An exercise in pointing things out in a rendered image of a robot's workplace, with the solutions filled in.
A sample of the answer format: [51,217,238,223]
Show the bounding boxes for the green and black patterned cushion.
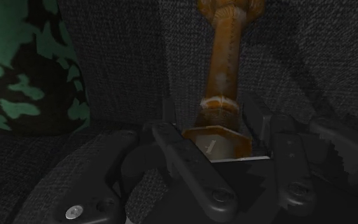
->
[0,0,92,136]

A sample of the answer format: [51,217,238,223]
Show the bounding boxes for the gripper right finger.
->
[242,92,358,217]

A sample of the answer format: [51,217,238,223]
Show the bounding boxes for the orange-brown wooden stick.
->
[181,0,266,161]

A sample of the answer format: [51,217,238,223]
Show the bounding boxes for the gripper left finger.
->
[12,98,239,224]

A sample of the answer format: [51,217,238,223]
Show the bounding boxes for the dark grey fabric sofa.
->
[0,0,358,224]

